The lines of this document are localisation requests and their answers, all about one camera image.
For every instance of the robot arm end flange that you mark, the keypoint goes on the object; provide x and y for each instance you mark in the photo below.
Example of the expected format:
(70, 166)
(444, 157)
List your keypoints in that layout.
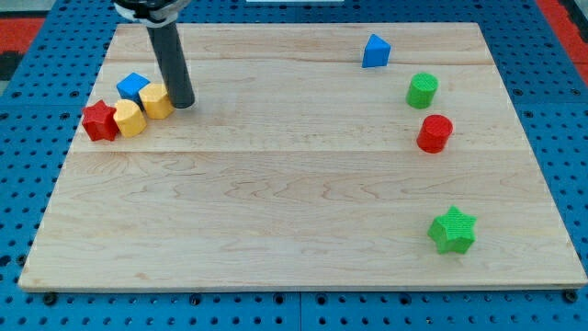
(151, 13)

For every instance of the blue triangle block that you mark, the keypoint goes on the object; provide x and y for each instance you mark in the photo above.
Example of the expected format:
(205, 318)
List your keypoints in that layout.
(376, 52)

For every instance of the yellow hexagon block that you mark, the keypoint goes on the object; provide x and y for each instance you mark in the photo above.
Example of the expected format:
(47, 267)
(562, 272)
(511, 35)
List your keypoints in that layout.
(156, 102)

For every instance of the light wooden board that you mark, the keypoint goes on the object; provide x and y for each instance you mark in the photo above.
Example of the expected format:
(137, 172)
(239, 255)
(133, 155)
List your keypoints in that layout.
(299, 170)

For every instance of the red cylinder block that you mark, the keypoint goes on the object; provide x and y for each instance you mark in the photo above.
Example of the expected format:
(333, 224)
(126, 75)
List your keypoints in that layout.
(434, 134)

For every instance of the green cylinder block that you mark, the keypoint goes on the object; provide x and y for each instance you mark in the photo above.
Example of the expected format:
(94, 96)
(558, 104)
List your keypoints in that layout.
(422, 90)

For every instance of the green star block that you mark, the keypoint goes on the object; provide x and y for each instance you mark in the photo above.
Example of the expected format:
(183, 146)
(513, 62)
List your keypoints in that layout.
(453, 232)

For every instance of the yellow heart block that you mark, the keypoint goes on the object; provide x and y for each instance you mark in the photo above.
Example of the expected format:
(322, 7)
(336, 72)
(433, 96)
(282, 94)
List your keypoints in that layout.
(129, 118)

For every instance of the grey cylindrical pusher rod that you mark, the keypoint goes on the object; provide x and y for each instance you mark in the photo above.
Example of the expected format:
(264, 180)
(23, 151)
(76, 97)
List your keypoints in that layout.
(170, 57)

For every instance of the blue cube block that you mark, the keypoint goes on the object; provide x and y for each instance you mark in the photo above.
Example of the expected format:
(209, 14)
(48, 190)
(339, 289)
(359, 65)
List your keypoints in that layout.
(130, 87)

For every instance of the red star block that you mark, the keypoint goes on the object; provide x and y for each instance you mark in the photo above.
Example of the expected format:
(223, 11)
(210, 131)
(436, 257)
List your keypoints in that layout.
(98, 121)

